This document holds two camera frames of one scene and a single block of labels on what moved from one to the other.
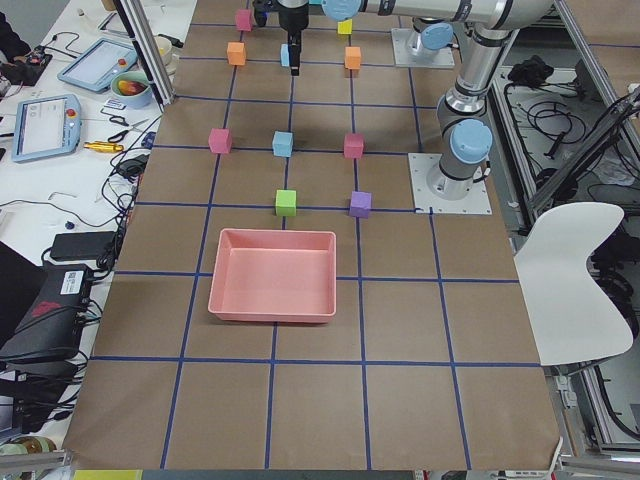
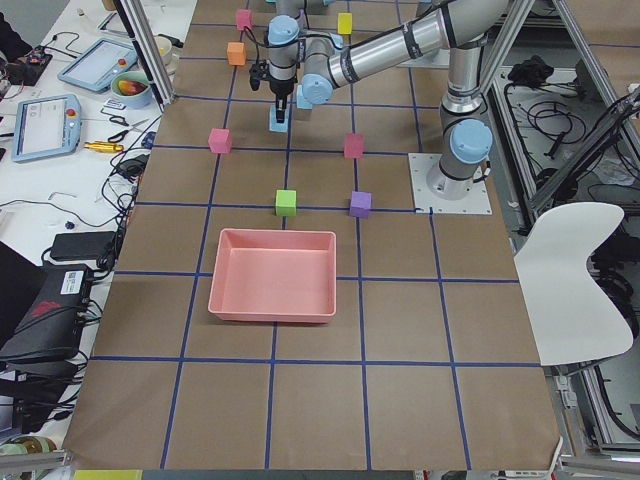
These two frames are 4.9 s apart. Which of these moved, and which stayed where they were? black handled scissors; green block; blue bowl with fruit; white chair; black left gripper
Moved: black left gripper
Stayed: white chair; blue bowl with fruit; black handled scissors; green block
